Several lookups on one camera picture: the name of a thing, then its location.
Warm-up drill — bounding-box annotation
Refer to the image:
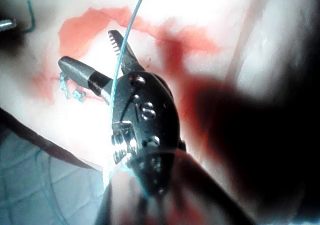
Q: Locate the right arm needle driver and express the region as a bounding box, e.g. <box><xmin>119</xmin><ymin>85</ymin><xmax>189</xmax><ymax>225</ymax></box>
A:
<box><xmin>111</xmin><ymin>71</ymin><xmax>187</xmax><ymax>167</ymax></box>

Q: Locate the right arm needle driver jaw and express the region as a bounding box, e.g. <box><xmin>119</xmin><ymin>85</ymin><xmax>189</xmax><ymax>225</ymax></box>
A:
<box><xmin>57</xmin><ymin>56</ymin><xmax>114</xmax><ymax>104</ymax></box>
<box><xmin>107</xmin><ymin>29</ymin><xmax>145</xmax><ymax>75</ymax></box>

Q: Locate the left arm needle driver jaw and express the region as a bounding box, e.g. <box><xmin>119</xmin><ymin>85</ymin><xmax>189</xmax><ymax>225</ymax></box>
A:
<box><xmin>0</xmin><ymin>18</ymin><xmax>18</xmax><ymax>33</ymax></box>

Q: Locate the blue thread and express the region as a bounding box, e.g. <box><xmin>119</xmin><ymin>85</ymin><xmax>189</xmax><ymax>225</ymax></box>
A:
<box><xmin>24</xmin><ymin>0</ymin><xmax>151</xmax><ymax>225</ymax></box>

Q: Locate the blue stitching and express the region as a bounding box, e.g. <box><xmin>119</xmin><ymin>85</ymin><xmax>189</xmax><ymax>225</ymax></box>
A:
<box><xmin>58</xmin><ymin>71</ymin><xmax>88</xmax><ymax>103</ymax></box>

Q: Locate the tissue pad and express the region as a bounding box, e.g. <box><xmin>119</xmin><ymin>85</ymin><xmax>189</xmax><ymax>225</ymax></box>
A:
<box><xmin>0</xmin><ymin>0</ymin><xmax>253</xmax><ymax>225</ymax></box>

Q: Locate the grey quilted cloth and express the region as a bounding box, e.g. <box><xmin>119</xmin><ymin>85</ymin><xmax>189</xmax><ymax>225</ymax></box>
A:
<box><xmin>0</xmin><ymin>0</ymin><xmax>320</xmax><ymax>225</ymax></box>

